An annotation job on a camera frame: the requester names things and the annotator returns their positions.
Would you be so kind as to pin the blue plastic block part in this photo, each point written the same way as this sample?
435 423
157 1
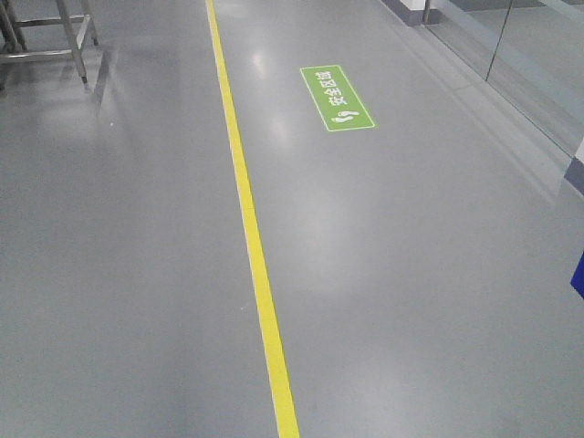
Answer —
577 280

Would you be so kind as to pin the green floor safety sign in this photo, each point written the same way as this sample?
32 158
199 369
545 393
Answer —
337 102

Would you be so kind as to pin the glass partition door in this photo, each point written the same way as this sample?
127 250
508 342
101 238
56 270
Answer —
529 51

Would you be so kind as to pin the steel table frame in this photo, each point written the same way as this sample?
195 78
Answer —
77 29

